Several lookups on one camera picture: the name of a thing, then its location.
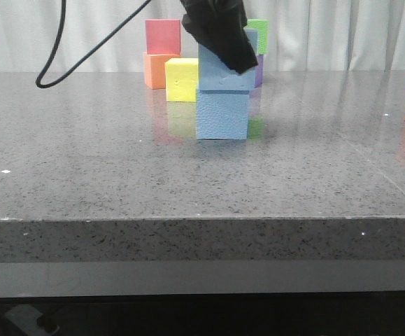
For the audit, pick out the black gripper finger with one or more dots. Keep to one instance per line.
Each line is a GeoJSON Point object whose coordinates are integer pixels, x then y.
{"type": "Point", "coordinates": [219, 26]}

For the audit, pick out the purple foam cube back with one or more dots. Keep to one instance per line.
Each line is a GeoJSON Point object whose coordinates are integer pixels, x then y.
{"type": "Point", "coordinates": [259, 70]}

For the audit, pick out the dark red foam cube stacked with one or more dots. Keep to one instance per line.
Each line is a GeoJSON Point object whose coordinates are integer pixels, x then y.
{"type": "Point", "coordinates": [163, 36]}

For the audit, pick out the green foam cube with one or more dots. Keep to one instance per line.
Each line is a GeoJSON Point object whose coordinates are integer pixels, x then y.
{"type": "Point", "coordinates": [262, 27]}

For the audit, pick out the yellow foam cube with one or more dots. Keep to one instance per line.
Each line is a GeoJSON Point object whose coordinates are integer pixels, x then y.
{"type": "Point", "coordinates": [182, 76]}

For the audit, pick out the orange foam cube back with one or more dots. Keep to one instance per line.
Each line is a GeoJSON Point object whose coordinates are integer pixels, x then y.
{"type": "Point", "coordinates": [154, 69]}

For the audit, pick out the textured light blue foam cube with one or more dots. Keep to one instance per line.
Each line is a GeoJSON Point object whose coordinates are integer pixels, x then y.
{"type": "Point", "coordinates": [222, 114]}

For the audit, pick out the grey curtain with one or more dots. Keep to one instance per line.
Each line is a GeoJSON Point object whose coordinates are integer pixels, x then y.
{"type": "Point", "coordinates": [303, 35]}

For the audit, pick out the smooth light blue foam cube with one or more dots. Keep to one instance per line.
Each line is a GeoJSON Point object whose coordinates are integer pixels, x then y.
{"type": "Point", "coordinates": [216, 75]}

